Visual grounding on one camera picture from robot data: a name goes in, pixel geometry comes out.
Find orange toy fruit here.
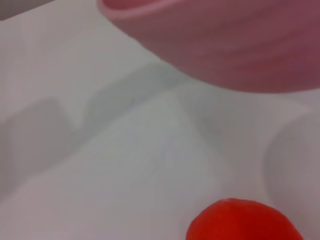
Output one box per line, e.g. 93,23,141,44
185,197,304,240

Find pink plastic bowl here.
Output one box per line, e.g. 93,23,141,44
97,0,320,94

